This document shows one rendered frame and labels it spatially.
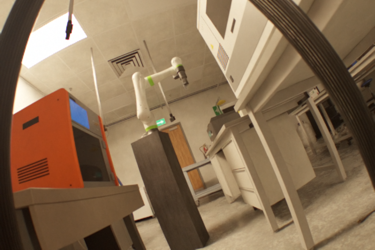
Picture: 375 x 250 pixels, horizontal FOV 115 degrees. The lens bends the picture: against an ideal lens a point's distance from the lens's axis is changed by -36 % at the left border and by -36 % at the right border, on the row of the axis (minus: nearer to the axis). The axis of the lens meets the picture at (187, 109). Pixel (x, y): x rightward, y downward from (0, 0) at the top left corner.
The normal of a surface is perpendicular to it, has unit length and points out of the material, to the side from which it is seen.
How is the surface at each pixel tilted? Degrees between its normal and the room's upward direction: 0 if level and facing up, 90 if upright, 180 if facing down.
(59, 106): 90
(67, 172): 90
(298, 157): 90
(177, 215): 90
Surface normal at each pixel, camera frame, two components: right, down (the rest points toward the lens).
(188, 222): -0.33, -0.22
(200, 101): -0.02, -0.35
